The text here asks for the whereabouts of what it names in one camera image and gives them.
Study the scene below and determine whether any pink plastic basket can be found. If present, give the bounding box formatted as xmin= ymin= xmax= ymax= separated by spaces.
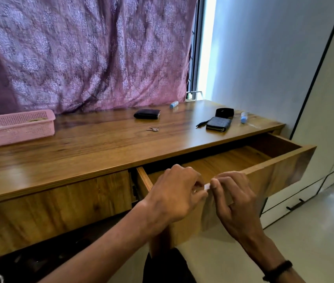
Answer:
xmin=0 ymin=109 xmax=56 ymax=150

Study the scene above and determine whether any dark grey textured pouch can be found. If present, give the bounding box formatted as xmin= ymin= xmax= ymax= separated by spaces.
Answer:
xmin=205 ymin=116 xmax=232 ymax=133

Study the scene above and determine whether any wooden desk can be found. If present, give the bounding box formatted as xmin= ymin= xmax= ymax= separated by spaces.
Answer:
xmin=0 ymin=99 xmax=317 ymax=264

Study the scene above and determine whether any white wardrobe with black handles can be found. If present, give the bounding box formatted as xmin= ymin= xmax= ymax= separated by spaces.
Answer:
xmin=260 ymin=0 xmax=334 ymax=230

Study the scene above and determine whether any person's left hand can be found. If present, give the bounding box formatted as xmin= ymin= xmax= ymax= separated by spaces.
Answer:
xmin=143 ymin=164 xmax=209 ymax=233

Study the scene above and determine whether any wooden drawer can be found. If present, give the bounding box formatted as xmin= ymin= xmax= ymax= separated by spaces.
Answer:
xmin=136 ymin=132 xmax=317 ymax=248
xmin=0 ymin=170 xmax=134 ymax=263

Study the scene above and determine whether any purple patterned curtain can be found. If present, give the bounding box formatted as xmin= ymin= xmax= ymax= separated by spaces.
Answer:
xmin=0 ymin=0 xmax=198 ymax=115

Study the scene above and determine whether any black band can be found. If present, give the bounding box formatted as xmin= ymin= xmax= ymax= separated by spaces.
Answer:
xmin=215 ymin=107 xmax=235 ymax=119

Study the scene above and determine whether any person's leg in black trousers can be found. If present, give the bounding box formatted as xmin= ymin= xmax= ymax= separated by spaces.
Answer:
xmin=142 ymin=247 xmax=197 ymax=283

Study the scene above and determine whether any person's right hand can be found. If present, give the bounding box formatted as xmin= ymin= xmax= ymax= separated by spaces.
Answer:
xmin=209 ymin=171 xmax=266 ymax=242

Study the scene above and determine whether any metal window latch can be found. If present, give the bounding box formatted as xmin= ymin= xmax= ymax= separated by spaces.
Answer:
xmin=186 ymin=90 xmax=204 ymax=101

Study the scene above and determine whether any person's left forearm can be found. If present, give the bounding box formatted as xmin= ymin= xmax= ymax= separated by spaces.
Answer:
xmin=37 ymin=203 xmax=171 ymax=283

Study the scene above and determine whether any black wallet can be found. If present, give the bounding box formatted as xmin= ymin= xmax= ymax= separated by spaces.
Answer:
xmin=134 ymin=108 xmax=161 ymax=120

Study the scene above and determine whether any black wristband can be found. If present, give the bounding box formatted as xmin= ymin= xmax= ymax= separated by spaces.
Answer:
xmin=262 ymin=260 xmax=293 ymax=283

